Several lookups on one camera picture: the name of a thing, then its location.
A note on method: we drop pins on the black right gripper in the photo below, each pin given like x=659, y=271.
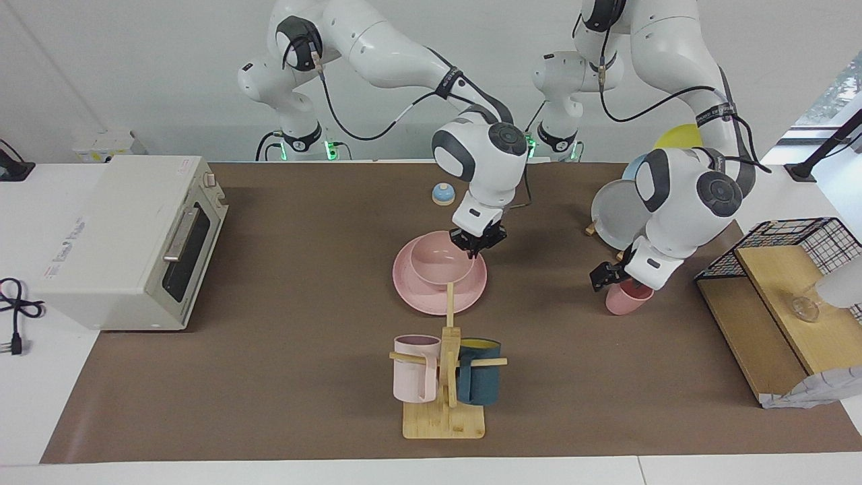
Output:
x=479, y=237

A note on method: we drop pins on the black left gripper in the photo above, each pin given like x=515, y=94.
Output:
x=624, y=263

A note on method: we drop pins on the pink tumbler cup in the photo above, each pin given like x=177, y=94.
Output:
x=626, y=303

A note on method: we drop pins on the pink bowl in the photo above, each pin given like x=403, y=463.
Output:
x=438, y=259

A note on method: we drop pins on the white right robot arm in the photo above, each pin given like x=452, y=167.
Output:
x=377, y=47

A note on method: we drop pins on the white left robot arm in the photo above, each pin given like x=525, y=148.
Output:
x=673, y=40

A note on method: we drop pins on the wooden plate rack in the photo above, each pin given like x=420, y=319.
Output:
x=590, y=229

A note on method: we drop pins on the blue call bell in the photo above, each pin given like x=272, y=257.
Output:
x=443, y=195

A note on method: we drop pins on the grey plate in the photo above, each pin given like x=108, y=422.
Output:
x=616, y=212

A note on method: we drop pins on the pink speckled plate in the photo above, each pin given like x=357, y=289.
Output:
x=421, y=296

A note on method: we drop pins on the light blue plate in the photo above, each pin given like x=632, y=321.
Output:
x=633, y=170

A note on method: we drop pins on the dark teal mug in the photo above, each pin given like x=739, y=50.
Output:
x=481, y=380

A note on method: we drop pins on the pink mug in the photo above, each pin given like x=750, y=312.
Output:
x=411, y=377

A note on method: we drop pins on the yellow plate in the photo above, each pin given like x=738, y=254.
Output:
x=677, y=137

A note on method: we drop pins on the wooden mug tree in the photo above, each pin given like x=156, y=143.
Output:
x=441, y=424

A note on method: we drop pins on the clear wine glass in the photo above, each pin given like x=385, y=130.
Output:
x=806, y=310

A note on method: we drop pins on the brown table mat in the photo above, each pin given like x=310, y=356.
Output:
x=303, y=303

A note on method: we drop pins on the marbled white sheet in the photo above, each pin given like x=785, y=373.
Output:
x=815, y=391

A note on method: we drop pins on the white toaster oven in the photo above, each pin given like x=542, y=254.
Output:
x=114, y=242

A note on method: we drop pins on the white power strip box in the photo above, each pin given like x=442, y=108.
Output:
x=108, y=145

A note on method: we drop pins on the black stand base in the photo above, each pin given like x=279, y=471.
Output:
x=12, y=170

